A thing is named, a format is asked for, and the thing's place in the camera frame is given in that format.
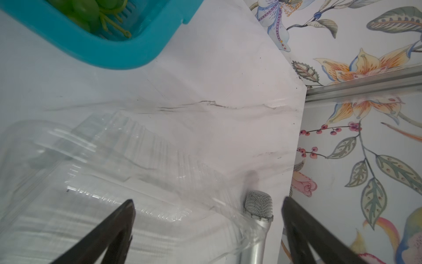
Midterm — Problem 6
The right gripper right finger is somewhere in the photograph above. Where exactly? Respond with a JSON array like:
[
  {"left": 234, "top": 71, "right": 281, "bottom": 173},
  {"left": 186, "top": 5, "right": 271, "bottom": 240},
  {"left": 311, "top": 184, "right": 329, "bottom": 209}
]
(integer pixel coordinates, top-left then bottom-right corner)
[{"left": 281, "top": 197, "right": 365, "bottom": 264}]

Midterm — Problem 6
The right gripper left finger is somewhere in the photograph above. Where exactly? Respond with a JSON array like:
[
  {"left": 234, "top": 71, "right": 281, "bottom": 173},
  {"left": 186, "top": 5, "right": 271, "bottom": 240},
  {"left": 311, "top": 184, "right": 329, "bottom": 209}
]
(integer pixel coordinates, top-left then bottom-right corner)
[{"left": 53, "top": 199, "right": 136, "bottom": 264}]

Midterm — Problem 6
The clear clamshell container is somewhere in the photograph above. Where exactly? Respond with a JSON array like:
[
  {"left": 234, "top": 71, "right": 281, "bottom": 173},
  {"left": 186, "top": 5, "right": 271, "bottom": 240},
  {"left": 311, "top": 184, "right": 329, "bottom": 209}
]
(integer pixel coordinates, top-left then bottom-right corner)
[{"left": 1, "top": 113, "right": 258, "bottom": 264}]

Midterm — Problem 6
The teal plastic mesh basket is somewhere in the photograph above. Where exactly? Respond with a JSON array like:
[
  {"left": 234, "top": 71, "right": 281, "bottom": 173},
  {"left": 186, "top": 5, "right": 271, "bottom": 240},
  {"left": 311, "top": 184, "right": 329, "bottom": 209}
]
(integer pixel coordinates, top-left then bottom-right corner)
[{"left": 1, "top": 1, "right": 202, "bottom": 70}]

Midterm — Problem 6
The grey microphone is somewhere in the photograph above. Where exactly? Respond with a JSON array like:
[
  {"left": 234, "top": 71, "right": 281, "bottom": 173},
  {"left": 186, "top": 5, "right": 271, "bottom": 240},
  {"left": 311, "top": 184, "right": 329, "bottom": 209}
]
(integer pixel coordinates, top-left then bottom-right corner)
[{"left": 240, "top": 190, "right": 274, "bottom": 264}]

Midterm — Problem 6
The green grape bunch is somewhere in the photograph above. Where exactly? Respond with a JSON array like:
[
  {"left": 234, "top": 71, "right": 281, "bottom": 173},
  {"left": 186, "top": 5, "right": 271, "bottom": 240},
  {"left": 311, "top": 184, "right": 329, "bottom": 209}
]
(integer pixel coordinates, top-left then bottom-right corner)
[{"left": 47, "top": 0, "right": 132, "bottom": 39}]

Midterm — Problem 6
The right aluminium frame post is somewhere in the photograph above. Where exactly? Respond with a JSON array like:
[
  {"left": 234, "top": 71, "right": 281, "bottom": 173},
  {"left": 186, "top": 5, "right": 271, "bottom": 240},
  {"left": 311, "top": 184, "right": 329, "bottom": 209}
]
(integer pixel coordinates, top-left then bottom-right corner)
[{"left": 306, "top": 66, "right": 422, "bottom": 103}]

